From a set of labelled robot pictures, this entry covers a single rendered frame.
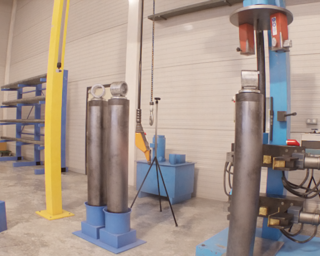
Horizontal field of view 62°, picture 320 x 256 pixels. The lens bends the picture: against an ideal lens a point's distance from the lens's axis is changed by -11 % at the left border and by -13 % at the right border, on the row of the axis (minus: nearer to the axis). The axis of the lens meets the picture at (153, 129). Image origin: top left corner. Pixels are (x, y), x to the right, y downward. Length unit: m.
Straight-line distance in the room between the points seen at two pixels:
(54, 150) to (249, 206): 2.58
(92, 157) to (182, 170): 1.97
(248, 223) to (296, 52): 3.03
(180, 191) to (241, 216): 2.64
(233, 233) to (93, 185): 1.56
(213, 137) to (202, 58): 1.38
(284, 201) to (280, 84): 1.10
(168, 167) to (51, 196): 1.84
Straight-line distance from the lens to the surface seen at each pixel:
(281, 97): 2.89
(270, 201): 2.75
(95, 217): 3.18
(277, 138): 2.89
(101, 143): 3.06
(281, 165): 2.36
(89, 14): 7.89
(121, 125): 2.81
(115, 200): 2.89
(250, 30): 2.77
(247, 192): 2.14
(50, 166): 3.86
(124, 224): 2.96
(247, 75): 2.16
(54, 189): 3.94
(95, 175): 3.09
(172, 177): 4.57
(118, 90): 2.85
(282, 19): 2.52
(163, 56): 5.73
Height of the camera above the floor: 1.22
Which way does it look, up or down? 1 degrees down
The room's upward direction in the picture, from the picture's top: 1 degrees clockwise
